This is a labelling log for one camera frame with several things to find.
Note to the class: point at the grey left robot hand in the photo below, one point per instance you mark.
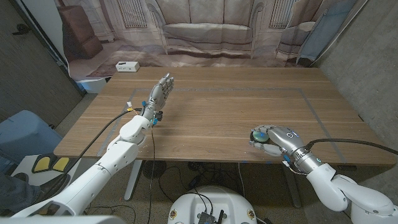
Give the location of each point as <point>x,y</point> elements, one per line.
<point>158,95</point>

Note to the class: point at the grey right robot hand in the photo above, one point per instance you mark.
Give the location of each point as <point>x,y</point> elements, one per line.
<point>286,138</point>

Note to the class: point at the green push button black base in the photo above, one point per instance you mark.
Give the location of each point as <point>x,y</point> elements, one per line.
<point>258,137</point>

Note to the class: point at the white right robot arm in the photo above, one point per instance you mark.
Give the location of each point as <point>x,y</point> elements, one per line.
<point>329,186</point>

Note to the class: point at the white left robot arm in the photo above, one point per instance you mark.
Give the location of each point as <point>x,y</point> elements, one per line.
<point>93,177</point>

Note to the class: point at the white power box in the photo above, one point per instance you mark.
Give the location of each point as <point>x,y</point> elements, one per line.
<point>127,66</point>

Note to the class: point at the grey table leg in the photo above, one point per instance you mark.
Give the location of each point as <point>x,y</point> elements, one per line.
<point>292,186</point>

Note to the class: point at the round black floor fan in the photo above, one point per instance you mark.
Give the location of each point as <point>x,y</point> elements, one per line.
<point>160,169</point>

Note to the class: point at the printed living room backdrop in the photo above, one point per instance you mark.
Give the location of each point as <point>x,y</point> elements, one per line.
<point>208,31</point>

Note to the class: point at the white table leg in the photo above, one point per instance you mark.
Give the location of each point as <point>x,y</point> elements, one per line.
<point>133,180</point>

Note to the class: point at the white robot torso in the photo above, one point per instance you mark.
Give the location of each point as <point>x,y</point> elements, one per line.
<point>214,199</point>

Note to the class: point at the black electronics module on torso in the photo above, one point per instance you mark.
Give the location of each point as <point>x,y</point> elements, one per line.
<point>206,217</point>

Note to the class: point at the white mat yellow foot marks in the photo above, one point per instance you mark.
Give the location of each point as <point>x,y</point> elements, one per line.
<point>42,164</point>

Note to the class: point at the black shoe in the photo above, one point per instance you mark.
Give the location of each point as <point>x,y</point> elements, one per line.
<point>56,185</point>
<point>20,178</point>

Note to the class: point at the blue plastic bin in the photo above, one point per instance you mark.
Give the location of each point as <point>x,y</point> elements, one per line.
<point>21,133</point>

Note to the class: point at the person's leg in jeans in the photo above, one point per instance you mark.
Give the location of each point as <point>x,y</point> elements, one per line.
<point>15,193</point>

